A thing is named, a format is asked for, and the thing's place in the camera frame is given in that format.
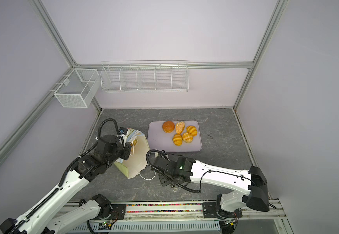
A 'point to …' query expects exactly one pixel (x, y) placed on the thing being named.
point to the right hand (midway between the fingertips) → (164, 177)
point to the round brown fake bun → (168, 126)
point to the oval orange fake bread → (179, 126)
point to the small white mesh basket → (79, 88)
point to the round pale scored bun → (187, 137)
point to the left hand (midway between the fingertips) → (128, 145)
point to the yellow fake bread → (192, 129)
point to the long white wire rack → (144, 76)
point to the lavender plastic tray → (158, 139)
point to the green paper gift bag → (140, 150)
